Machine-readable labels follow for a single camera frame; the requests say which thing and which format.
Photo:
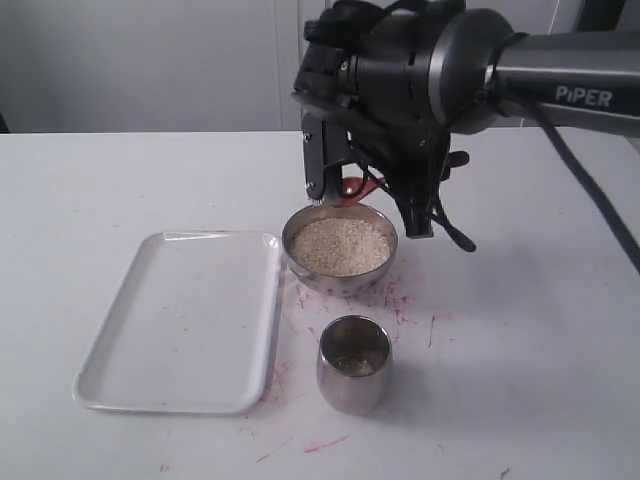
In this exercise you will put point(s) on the stainless steel cup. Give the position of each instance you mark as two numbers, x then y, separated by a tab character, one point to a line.
354	364

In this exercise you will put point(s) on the steel bowl of rice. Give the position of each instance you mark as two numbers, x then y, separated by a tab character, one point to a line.
339	251

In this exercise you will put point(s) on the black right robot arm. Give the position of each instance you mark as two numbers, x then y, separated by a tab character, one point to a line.
482	69

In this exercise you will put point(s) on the brown wooden spoon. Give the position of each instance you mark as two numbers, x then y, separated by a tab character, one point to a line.
354	190

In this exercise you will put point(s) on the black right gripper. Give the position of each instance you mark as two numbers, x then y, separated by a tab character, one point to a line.
363	94

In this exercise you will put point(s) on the white rectangular plastic tray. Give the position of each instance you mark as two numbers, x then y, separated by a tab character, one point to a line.
191	328

